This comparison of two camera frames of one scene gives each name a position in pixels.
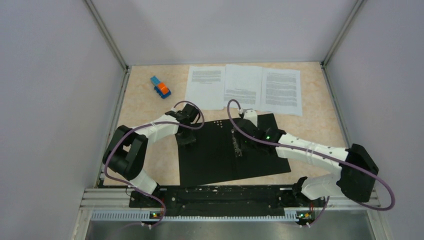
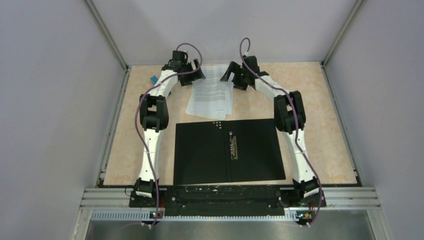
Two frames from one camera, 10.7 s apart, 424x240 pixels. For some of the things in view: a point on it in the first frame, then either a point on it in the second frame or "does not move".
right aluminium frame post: (359, 4) does not move
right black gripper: (243, 145) → (236, 69)
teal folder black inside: (219, 154) does not move
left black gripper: (190, 139) → (194, 77)
